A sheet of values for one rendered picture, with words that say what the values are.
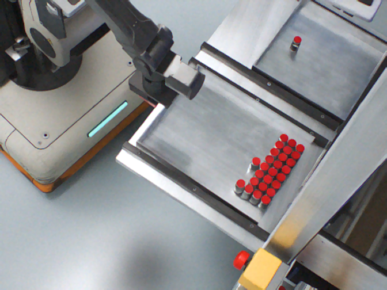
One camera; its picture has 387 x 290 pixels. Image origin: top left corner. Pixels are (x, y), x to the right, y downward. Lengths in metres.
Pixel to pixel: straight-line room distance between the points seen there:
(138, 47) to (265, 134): 0.54
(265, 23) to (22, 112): 0.94
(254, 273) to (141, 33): 0.52
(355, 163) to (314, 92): 0.78
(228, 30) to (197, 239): 0.94
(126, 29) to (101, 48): 1.25
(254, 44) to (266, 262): 0.63
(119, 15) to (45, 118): 1.19
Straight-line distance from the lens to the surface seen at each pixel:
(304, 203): 1.11
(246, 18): 1.76
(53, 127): 2.26
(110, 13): 1.12
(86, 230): 2.41
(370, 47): 1.80
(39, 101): 2.31
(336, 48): 1.76
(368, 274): 1.23
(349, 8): 1.95
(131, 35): 1.15
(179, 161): 1.54
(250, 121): 1.61
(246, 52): 1.70
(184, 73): 1.24
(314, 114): 1.63
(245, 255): 1.35
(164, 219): 2.42
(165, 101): 1.34
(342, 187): 0.99
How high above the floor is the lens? 2.31
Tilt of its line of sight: 66 degrees down
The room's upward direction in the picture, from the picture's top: 12 degrees clockwise
